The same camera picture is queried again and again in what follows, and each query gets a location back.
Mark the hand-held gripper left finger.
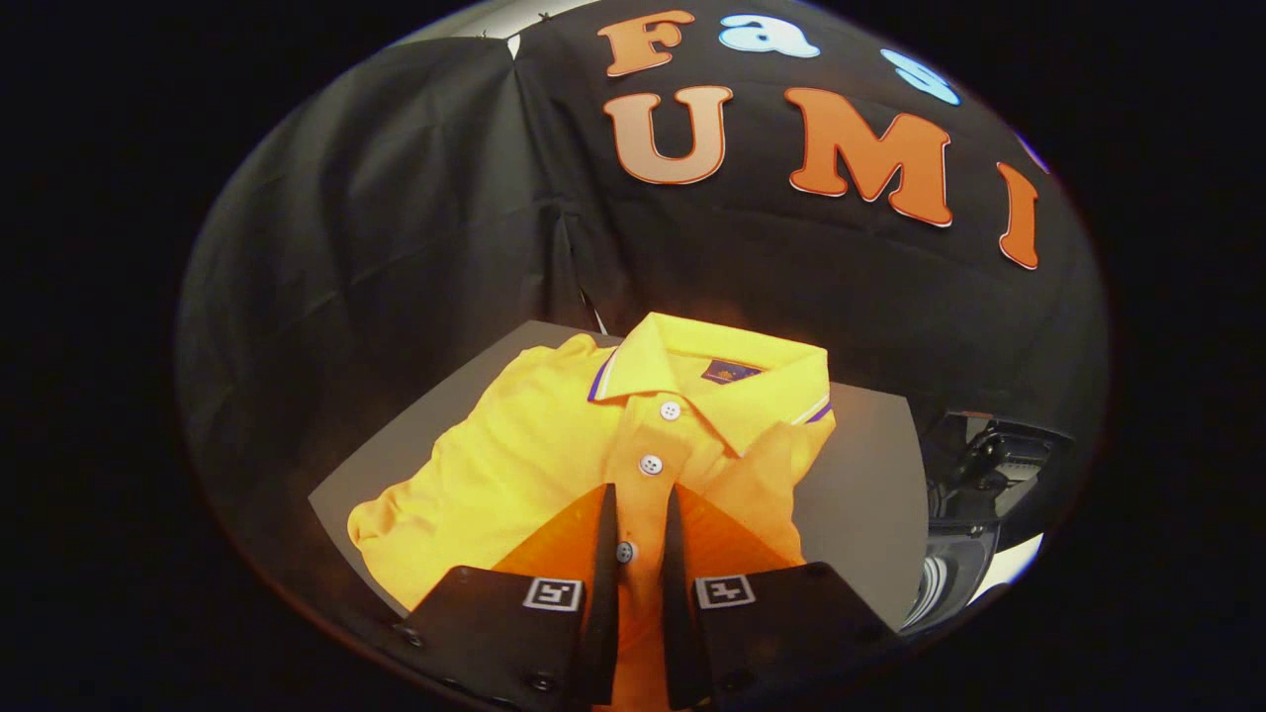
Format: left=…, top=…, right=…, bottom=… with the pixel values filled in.
left=394, top=483, right=621, bottom=709

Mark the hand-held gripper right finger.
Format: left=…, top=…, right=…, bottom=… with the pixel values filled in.
left=661, top=483, right=896, bottom=711

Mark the orange polo shirt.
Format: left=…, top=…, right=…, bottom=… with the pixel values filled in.
left=346, top=312, right=838, bottom=712

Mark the grey side table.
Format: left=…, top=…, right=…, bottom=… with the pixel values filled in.
left=309, top=319, right=931, bottom=634

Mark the white paper stack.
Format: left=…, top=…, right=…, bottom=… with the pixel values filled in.
left=969, top=532, right=1045, bottom=604

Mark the black backdrop cloth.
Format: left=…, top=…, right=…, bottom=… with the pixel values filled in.
left=178, top=0, right=1109, bottom=594

